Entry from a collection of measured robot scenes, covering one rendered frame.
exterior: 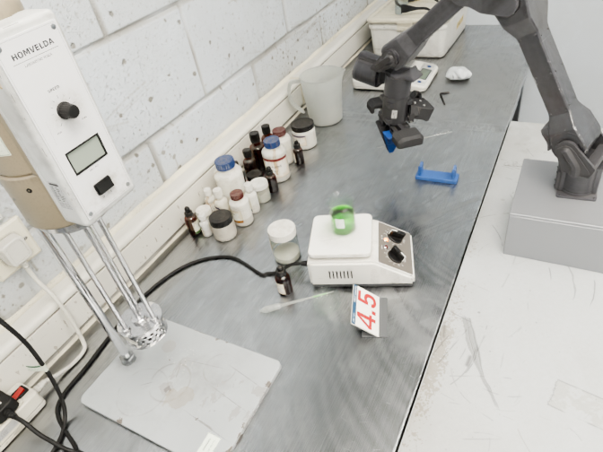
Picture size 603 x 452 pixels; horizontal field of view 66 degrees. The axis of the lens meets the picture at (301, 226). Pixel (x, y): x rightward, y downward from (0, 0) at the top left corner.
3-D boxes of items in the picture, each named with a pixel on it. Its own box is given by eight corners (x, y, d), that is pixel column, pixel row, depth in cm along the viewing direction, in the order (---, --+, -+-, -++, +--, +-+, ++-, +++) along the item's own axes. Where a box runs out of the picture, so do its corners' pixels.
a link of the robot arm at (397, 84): (427, 64, 95) (389, 52, 100) (412, 74, 92) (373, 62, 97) (422, 94, 100) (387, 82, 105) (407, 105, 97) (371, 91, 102)
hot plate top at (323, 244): (372, 216, 94) (371, 212, 94) (371, 257, 85) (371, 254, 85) (314, 218, 96) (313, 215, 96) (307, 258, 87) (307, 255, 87)
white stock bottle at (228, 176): (253, 204, 117) (241, 160, 109) (226, 214, 116) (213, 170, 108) (246, 191, 123) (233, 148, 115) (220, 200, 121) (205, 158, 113)
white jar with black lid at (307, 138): (307, 136, 141) (303, 115, 136) (321, 143, 136) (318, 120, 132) (289, 145, 138) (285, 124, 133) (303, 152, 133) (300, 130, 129)
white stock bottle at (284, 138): (292, 153, 134) (286, 123, 127) (295, 163, 129) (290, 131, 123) (274, 158, 134) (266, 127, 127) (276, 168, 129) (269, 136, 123)
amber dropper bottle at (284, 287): (289, 282, 94) (283, 258, 90) (295, 291, 92) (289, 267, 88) (275, 289, 94) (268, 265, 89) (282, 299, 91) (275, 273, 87)
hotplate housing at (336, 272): (411, 242, 98) (411, 212, 93) (415, 288, 88) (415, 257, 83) (308, 245, 102) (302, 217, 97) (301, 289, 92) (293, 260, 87)
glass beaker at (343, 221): (362, 235, 89) (358, 202, 84) (335, 242, 89) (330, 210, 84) (352, 217, 94) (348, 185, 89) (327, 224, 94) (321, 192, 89)
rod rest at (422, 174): (458, 177, 113) (459, 164, 111) (456, 185, 111) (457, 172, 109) (418, 171, 117) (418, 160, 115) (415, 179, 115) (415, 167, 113)
